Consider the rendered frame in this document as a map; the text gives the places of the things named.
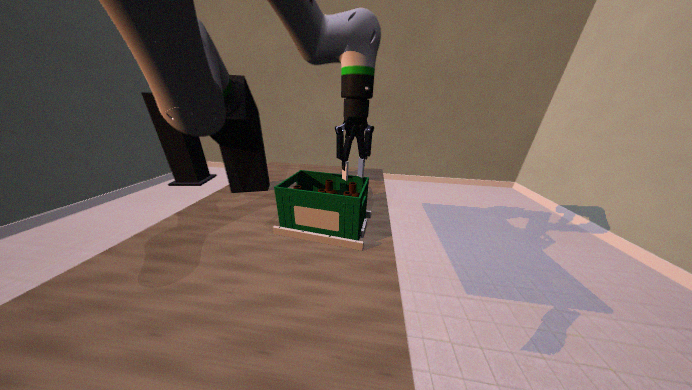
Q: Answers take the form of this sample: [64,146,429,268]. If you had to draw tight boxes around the green plastic crate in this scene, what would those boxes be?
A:
[274,170,369,241]

